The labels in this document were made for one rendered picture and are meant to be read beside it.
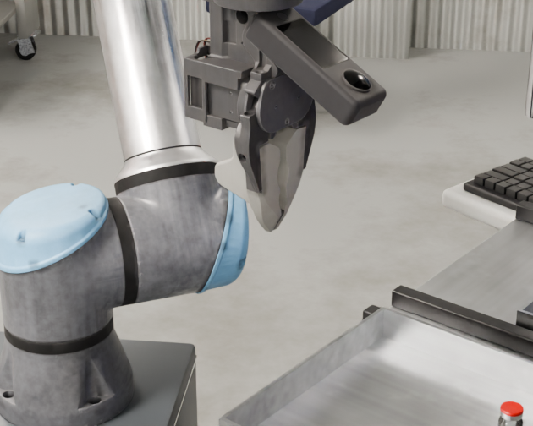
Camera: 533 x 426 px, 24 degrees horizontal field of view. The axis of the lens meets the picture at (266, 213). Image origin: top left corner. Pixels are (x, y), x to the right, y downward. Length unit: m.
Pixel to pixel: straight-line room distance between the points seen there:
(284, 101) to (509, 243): 0.58
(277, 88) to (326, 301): 2.20
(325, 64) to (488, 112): 3.54
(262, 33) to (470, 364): 0.44
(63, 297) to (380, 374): 0.33
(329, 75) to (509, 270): 0.57
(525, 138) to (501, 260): 2.81
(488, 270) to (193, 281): 0.36
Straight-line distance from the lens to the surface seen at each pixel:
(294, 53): 0.95
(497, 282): 1.42
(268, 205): 1.02
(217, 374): 2.87
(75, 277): 1.25
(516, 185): 1.81
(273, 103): 0.99
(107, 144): 4.16
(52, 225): 1.24
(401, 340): 1.29
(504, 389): 1.23
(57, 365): 1.30
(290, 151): 1.03
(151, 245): 1.27
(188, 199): 1.28
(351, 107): 0.93
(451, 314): 1.32
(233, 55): 1.01
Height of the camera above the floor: 1.55
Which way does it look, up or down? 25 degrees down
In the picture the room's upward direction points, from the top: straight up
